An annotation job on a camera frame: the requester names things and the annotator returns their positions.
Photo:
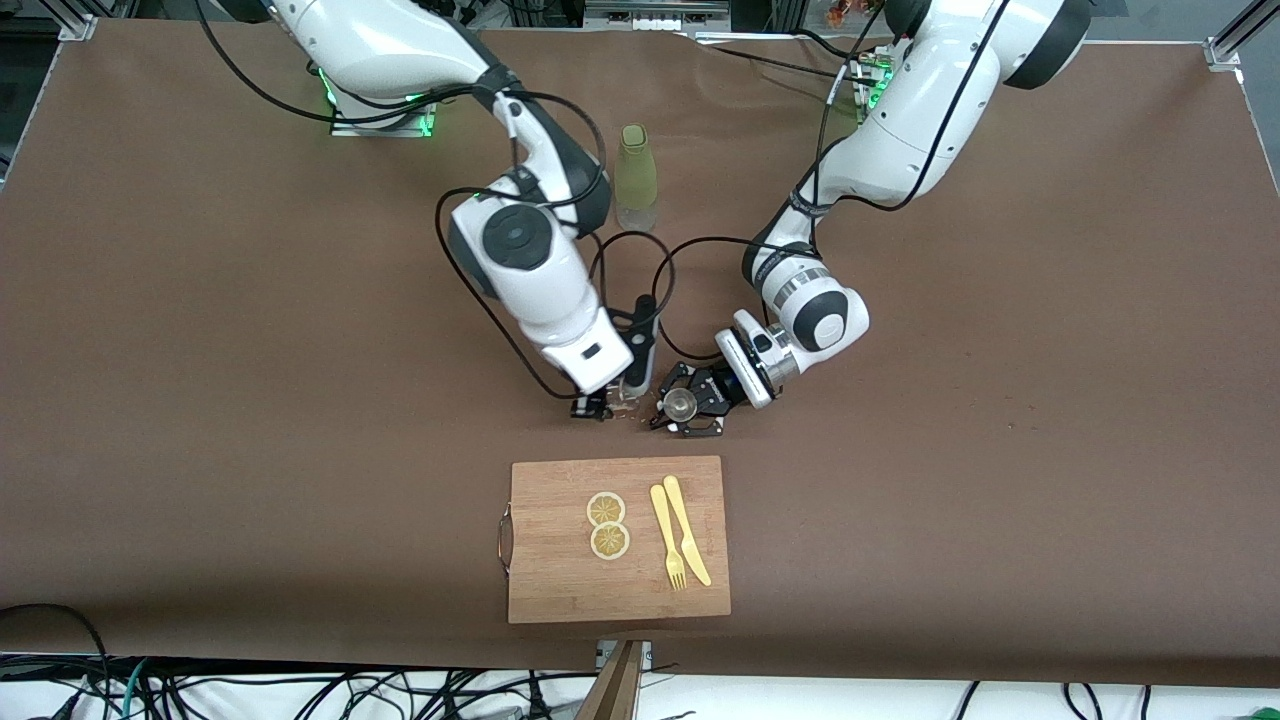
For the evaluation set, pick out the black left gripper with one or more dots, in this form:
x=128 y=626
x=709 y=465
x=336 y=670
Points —
x=722 y=389

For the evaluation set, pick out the steel shaker cup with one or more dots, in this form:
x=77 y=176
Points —
x=681 y=404

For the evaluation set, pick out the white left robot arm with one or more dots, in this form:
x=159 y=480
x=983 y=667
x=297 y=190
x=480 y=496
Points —
x=920 y=110

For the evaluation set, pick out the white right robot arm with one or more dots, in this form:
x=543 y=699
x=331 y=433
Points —
x=530 y=270

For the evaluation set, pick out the lemon slice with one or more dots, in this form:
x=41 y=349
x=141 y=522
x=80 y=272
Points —
x=606 y=508
x=610 y=542

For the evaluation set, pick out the yellow plastic fork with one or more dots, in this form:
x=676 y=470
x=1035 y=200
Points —
x=662 y=520

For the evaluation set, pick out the yellow plastic knife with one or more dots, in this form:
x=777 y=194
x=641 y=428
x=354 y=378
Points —
x=685 y=530

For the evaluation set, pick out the green bottle with clear base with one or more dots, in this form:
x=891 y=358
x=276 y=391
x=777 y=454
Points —
x=638 y=170

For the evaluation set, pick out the wooden cutting board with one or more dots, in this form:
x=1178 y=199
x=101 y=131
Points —
x=560 y=580

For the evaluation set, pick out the white power strip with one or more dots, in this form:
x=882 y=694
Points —
x=655 y=22

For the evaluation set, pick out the brown table cover sheet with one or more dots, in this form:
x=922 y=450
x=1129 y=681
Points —
x=1000 y=350

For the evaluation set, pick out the small aluminium bracket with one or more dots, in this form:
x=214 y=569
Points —
x=646 y=652

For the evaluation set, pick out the wooden post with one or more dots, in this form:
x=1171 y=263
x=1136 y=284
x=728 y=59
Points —
x=620 y=690

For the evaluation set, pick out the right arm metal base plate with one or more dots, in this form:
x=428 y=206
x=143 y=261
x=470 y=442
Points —
x=380 y=130

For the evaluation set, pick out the aluminium corner post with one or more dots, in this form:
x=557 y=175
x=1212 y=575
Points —
x=77 y=25
x=1225 y=52

